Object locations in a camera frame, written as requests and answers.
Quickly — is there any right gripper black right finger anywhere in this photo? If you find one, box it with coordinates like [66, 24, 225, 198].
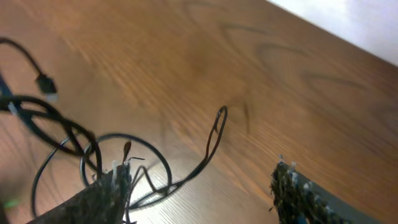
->
[269, 154, 352, 224]

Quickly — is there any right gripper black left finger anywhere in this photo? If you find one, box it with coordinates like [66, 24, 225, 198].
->
[31, 163, 131, 224]

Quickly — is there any thin black cable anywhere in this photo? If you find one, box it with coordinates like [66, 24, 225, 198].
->
[30, 105, 229, 224]

